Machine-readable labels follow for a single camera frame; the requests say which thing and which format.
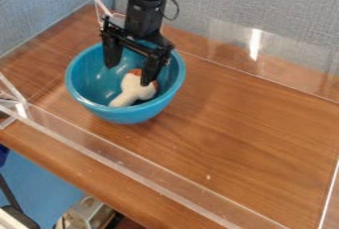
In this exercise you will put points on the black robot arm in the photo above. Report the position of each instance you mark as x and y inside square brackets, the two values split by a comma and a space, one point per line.
[141, 36]

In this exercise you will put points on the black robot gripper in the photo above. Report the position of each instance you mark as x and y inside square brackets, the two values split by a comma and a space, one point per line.
[144, 23]

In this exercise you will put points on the clear acrylic back barrier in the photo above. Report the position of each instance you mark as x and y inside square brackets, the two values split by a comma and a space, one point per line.
[289, 62]

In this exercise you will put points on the clear acrylic left bracket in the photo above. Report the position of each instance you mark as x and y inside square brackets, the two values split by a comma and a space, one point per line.
[11, 100]

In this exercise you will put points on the clear acrylic corner bracket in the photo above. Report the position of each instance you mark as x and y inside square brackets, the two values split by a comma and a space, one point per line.
[104, 8]

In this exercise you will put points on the clear acrylic front barrier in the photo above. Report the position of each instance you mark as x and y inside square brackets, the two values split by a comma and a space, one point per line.
[157, 197]

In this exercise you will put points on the blue plastic bowl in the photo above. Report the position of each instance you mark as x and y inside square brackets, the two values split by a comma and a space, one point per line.
[110, 91]

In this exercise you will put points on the white toy mushroom brown cap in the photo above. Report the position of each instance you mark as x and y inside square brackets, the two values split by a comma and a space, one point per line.
[133, 91]

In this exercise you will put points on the white power strip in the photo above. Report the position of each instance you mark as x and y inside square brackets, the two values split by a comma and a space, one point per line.
[88, 214]

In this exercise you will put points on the clear acrylic barrier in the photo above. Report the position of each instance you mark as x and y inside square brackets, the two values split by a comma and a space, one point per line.
[157, 197]
[289, 62]

